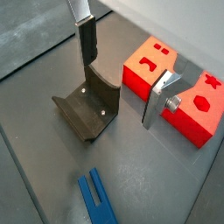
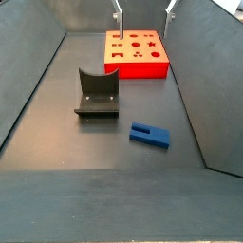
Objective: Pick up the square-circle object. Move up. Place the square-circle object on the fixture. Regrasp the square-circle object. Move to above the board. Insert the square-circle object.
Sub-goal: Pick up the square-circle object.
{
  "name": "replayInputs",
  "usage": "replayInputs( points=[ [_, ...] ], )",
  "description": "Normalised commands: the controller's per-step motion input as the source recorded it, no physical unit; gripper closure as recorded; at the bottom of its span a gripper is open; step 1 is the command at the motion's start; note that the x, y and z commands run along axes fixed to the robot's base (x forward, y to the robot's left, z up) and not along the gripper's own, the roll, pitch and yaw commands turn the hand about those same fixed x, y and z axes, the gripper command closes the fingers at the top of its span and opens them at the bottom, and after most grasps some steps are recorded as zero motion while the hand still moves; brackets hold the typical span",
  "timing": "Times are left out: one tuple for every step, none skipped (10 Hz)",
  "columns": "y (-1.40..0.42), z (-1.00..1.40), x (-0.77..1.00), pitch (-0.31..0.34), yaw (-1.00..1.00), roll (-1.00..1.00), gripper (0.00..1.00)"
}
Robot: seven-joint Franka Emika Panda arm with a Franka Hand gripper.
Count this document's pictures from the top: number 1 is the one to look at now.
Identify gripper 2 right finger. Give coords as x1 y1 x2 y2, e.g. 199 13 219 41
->
142 54 203 130

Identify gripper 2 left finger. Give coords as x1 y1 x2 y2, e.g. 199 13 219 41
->
66 0 98 67

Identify blue square-circle object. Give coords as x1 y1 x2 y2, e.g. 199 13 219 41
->
77 167 119 224

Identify red shape-sorter fixture block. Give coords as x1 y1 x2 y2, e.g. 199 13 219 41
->
122 36 224 148

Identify black L-shaped regrasp stand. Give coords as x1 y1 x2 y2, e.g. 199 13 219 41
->
52 66 121 142

